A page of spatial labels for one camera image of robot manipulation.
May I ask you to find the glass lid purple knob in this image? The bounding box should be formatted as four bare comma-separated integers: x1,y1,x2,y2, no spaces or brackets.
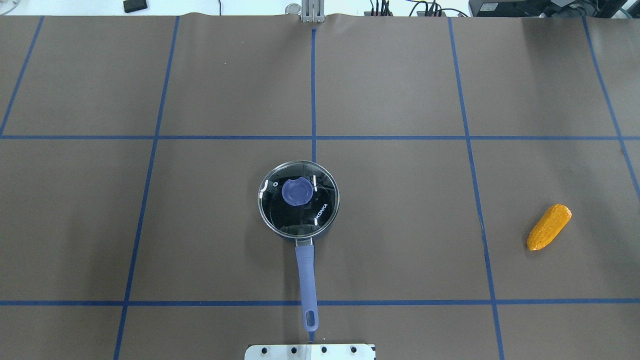
257,160,341,240

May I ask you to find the dark blue saucepan purple handle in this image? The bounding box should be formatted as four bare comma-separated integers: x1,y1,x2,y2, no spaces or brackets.
257,160,340,333

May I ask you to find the yellow plastic corn cob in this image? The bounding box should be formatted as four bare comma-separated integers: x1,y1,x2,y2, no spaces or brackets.
526,203,573,251

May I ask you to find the brown table mat blue grid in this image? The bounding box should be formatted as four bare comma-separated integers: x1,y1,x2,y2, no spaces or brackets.
1,13,639,360

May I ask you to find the small black device on table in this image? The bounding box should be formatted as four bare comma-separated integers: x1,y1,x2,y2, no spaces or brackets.
122,0,148,14

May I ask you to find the aluminium frame post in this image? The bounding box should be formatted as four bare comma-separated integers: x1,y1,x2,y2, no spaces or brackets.
300,0,325,23

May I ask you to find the metal base plate with holes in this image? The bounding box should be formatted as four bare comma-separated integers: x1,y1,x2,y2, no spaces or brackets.
244,343,377,360

